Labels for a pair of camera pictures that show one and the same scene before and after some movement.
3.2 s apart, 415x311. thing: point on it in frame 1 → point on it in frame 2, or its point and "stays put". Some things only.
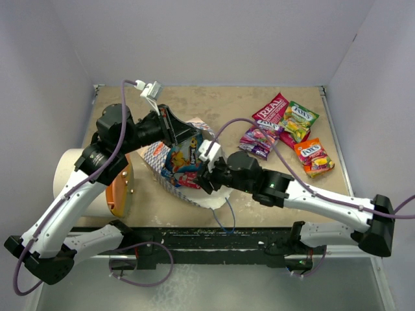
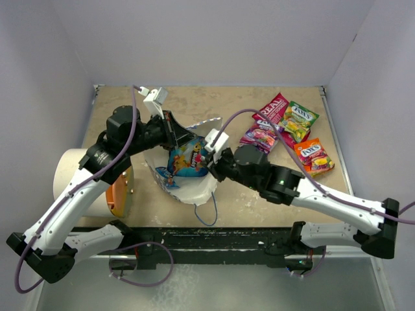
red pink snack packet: (187, 179) → (198, 158)
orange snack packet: (313, 159) stays put
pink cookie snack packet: (273, 112) stays put
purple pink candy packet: (255, 135) stays put
